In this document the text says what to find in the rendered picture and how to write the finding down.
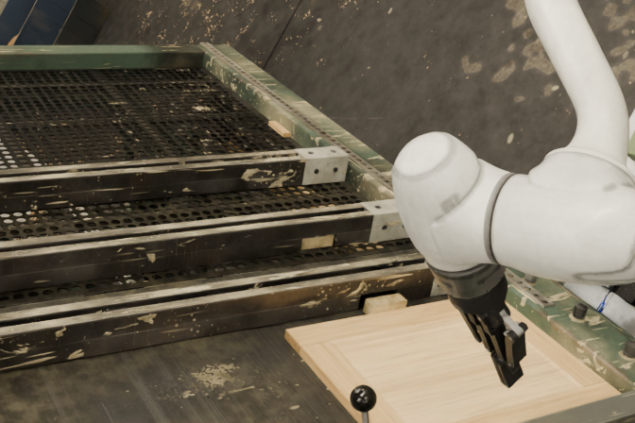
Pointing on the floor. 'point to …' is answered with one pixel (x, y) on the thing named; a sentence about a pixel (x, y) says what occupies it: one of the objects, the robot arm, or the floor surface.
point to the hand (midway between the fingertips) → (506, 364)
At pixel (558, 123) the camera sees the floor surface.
